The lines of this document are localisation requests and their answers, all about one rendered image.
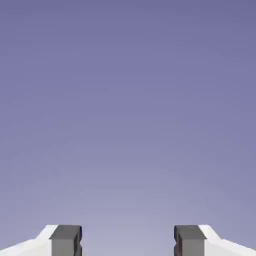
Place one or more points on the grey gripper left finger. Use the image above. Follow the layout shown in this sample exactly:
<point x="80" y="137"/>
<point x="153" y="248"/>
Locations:
<point x="64" y="240"/>

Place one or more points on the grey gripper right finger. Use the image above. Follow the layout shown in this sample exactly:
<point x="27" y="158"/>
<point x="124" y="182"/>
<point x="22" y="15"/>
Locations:
<point x="191" y="240"/>

